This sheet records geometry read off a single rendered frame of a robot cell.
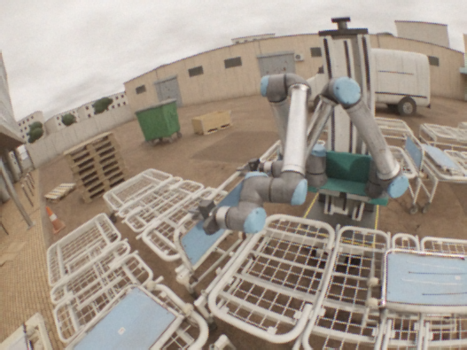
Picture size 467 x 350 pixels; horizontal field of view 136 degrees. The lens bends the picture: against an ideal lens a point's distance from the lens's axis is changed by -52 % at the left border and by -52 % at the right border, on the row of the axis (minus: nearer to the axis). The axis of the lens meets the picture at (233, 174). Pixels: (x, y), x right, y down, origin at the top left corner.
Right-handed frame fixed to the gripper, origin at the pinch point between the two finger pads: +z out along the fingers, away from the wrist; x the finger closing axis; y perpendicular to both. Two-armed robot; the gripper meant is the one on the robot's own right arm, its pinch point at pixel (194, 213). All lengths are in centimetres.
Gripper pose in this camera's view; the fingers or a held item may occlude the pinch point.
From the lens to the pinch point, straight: 89.3
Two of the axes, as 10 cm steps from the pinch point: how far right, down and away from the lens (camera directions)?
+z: -7.9, 0.4, 6.2
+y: 5.3, -4.6, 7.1
